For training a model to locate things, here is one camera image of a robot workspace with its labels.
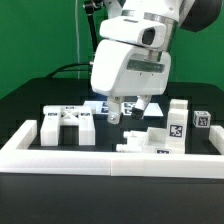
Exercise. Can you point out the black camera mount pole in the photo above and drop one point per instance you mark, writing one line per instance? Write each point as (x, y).
(90, 7)

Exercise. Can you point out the white chair seat part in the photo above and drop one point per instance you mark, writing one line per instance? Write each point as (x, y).
(156, 142)

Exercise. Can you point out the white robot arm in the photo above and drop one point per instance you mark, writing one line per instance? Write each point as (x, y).
(191, 15)

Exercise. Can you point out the white chair back part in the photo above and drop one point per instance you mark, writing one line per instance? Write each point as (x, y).
(56, 116)

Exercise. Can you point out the white sheet with tags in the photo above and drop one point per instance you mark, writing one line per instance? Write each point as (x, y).
(101, 107)

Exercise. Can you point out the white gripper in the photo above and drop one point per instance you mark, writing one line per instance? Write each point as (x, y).
(121, 69)

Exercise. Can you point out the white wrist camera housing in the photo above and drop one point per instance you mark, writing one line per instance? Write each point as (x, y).
(139, 32)

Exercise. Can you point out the small tagged white cube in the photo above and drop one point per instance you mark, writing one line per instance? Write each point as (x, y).
(201, 119)

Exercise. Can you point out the white U-shaped border frame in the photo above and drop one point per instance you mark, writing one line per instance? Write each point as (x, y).
(17, 157)

